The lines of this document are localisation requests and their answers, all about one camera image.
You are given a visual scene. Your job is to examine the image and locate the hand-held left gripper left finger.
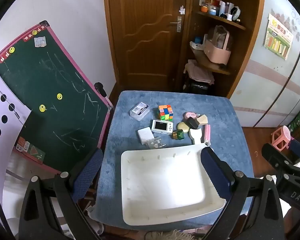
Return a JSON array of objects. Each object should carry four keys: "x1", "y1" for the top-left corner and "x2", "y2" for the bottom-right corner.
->
[{"x1": 19, "y1": 148, "x2": 103, "y2": 240}]

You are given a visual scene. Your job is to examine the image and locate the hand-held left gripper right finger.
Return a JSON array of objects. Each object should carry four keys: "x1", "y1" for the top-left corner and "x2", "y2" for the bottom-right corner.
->
[{"x1": 200, "y1": 146, "x2": 284, "y2": 240}]

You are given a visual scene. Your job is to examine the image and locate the pink stick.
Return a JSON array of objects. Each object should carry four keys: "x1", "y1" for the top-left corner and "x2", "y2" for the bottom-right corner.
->
[{"x1": 204, "y1": 124, "x2": 212, "y2": 147}]

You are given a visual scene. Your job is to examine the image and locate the white scraper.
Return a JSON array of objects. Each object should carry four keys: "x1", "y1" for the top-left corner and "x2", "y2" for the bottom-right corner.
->
[{"x1": 189, "y1": 128, "x2": 203, "y2": 145}]

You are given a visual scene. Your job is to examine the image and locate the white plastic tray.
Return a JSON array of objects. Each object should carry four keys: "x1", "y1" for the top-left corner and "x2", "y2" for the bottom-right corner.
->
[{"x1": 121, "y1": 144, "x2": 227, "y2": 225}]

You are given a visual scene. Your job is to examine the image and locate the beige block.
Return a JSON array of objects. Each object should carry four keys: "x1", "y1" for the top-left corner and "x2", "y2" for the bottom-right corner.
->
[{"x1": 196, "y1": 114, "x2": 208, "y2": 126}]

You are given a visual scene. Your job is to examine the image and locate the clear packet of small picks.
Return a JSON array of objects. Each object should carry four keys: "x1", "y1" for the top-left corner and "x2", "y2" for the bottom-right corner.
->
[{"x1": 146, "y1": 137, "x2": 167, "y2": 150}]

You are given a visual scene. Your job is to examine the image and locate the white handheld game console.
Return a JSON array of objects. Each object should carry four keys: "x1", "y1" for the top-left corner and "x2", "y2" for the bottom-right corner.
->
[{"x1": 151, "y1": 119, "x2": 174, "y2": 135}]

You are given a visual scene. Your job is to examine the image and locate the small white box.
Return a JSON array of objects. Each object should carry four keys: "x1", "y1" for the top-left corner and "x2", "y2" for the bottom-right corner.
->
[{"x1": 137, "y1": 127, "x2": 155, "y2": 145}]

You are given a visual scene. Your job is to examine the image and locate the multicoloured puzzle cube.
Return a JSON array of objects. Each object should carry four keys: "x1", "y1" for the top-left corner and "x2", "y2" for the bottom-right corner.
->
[{"x1": 158, "y1": 104, "x2": 174, "y2": 121}]

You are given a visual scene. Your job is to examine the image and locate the clear plastic box with label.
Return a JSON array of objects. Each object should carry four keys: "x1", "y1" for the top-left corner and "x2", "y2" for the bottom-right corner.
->
[{"x1": 130, "y1": 102, "x2": 150, "y2": 121}]

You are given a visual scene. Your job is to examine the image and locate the pink plastic stool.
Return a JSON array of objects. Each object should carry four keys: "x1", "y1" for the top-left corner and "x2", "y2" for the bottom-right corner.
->
[{"x1": 271, "y1": 126, "x2": 293, "y2": 152}]

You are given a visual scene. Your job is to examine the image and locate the green packet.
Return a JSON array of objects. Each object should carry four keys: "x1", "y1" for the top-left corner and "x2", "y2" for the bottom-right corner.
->
[{"x1": 287, "y1": 107, "x2": 300, "y2": 133}]

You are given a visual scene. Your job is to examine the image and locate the blue plush table cover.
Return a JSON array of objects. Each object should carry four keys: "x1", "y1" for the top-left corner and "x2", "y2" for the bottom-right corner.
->
[{"x1": 95, "y1": 90, "x2": 254, "y2": 232}]

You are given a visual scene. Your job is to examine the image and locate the coloured magnet shapes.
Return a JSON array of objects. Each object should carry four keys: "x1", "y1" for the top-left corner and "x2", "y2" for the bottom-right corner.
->
[{"x1": 15, "y1": 137, "x2": 45, "y2": 159}]

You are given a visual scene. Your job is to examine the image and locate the pale floral wardrobe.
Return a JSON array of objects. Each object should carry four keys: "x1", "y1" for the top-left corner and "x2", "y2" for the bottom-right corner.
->
[{"x1": 227, "y1": 0, "x2": 300, "y2": 128}]

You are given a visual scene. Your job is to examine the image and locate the beige shaggy rug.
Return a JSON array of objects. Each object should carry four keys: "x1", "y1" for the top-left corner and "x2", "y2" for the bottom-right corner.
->
[{"x1": 145, "y1": 229, "x2": 205, "y2": 240}]

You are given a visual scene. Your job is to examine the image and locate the black bag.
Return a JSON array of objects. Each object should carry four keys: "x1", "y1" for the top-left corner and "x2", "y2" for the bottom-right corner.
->
[{"x1": 184, "y1": 79, "x2": 212, "y2": 95}]

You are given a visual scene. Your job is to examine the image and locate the black chalkboard knob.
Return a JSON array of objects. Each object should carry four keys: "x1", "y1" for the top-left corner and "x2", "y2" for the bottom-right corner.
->
[{"x1": 94, "y1": 82, "x2": 107, "y2": 98}]

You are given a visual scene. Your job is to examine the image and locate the white board with black dots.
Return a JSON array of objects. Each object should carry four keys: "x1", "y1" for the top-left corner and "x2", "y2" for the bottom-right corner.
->
[{"x1": 0, "y1": 60, "x2": 32, "y2": 180}]

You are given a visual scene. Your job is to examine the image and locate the folded pink cloth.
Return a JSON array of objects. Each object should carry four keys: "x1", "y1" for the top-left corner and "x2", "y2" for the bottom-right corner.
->
[{"x1": 184, "y1": 59, "x2": 215, "y2": 84}]

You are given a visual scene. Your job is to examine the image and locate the pink-framed green chalkboard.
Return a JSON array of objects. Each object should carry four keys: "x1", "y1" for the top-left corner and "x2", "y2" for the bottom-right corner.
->
[{"x1": 0, "y1": 20, "x2": 113, "y2": 174}]

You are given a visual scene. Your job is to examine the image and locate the brown wooden shelf cabinet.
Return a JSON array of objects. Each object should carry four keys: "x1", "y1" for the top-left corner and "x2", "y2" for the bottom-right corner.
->
[{"x1": 182, "y1": 0, "x2": 265, "y2": 99}]

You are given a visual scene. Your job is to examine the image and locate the pink storage basket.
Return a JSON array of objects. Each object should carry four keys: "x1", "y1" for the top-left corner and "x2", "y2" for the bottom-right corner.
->
[{"x1": 204, "y1": 25, "x2": 233, "y2": 64}]

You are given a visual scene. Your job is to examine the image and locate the brown wooden door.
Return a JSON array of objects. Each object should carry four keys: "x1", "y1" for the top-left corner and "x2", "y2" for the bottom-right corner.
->
[{"x1": 103, "y1": 0, "x2": 194, "y2": 92}]

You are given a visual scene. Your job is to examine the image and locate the black and white headband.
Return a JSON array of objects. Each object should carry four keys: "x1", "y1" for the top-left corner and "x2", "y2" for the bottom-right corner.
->
[{"x1": 229, "y1": 6, "x2": 241, "y2": 22}]

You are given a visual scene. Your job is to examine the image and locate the wall poster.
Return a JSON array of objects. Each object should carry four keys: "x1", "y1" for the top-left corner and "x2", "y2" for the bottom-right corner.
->
[{"x1": 264, "y1": 14, "x2": 294, "y2": 60}]

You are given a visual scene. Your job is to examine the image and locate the silver door handle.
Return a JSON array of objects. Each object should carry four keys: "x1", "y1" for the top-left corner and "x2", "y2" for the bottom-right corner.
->
[{"x1": 170, "y1": 16, "x2": 182, "y2": 32}]

